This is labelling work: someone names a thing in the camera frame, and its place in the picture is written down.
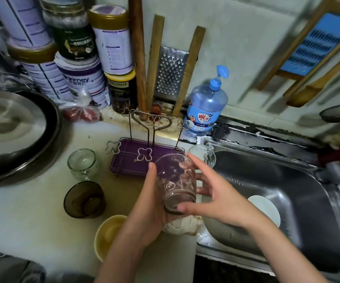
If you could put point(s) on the person's right hand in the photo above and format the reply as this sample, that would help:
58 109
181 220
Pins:
226 200

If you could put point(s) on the person's left hand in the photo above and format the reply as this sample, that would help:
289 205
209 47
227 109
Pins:
146 218

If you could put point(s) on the beige dish cloth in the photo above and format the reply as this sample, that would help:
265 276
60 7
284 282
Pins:
182 225

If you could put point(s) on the yellow mug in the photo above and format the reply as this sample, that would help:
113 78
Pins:
108 235

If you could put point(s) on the brown amber glass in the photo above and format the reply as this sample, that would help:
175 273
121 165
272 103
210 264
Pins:
84 200

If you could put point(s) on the small clear glass cup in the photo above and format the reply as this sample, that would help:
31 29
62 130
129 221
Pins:
82 165

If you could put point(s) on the white plate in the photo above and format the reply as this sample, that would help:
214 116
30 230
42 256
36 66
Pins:
265 208

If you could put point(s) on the purple plastic tray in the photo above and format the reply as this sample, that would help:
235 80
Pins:
128 162

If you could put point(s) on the dark scouring pad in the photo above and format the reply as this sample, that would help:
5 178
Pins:
219 132

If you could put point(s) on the stainless steel sink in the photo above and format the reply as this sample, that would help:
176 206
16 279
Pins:
311 221

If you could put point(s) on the small blue water bottle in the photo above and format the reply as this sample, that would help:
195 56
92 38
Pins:
204 106

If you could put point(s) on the plastic bag with red contents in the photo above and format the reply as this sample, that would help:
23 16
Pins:
80 112

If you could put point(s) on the black wok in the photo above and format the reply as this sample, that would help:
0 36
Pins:
52 132

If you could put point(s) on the wooden framed metal grater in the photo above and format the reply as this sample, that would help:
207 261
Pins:
171 70

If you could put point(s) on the wooden spatula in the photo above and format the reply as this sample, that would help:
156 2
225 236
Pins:
323 82

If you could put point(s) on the wooden rolling pin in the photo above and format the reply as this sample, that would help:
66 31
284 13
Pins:
137 56

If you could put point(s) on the steel pot lid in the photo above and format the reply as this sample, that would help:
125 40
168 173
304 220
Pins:
7 120

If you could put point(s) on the wooden slicer with blue blade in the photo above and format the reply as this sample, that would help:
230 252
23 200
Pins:
317 47

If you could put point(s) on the stack of labelled tin cans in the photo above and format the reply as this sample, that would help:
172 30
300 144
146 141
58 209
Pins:
69 56

